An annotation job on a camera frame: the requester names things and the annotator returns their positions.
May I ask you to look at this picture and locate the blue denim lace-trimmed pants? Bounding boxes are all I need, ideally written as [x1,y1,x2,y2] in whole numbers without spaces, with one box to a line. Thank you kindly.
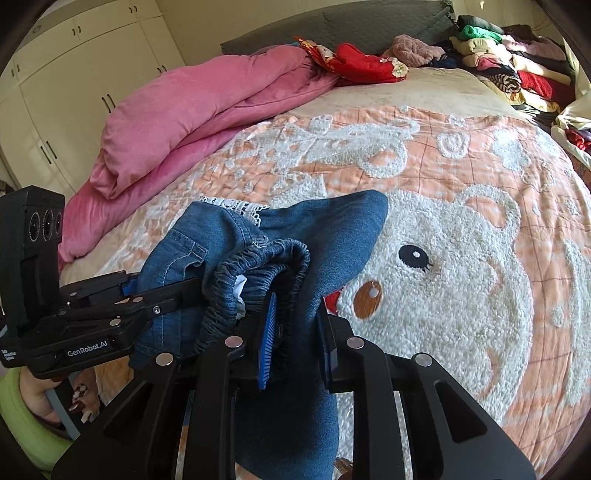
[130,190,388,479]

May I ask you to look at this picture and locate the green sleeve forearm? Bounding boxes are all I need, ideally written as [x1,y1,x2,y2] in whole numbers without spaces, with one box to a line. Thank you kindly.
[1,369,72,477]

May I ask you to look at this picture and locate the left hand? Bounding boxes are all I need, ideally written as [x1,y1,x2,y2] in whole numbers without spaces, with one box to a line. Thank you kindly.
[19,367,100,425]

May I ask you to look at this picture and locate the pink folded duvet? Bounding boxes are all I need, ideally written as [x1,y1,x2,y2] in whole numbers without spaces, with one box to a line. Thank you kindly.
[59,45,338,265]

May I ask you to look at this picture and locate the peach white bear bedspread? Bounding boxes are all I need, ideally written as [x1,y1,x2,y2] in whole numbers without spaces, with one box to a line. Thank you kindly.
[61,68,590,475]

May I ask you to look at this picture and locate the cream wardrobe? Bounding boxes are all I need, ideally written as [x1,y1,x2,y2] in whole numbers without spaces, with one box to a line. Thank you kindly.
[1,0,183,197]

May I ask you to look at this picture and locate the red embroidered garment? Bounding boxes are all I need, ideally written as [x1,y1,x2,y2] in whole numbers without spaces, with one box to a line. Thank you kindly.
[297,37,409,85]

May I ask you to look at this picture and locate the mauve fuzzy garment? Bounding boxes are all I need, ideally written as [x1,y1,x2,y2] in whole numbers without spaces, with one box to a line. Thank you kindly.
[382,34,445,68]

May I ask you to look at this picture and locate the grey quilted headboard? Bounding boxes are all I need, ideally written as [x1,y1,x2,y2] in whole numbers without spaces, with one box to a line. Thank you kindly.
[221,1,456,55]

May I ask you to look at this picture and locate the floral fabric storage box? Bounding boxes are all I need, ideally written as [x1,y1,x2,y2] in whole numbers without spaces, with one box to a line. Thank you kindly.
[551,91,590,188]

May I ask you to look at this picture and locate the pile of folded clothes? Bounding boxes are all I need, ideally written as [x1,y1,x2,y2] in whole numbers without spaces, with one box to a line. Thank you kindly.
[442,15,575,117]

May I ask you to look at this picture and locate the cream curtain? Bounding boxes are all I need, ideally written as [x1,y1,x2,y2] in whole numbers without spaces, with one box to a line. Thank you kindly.
[563,39,590,99]

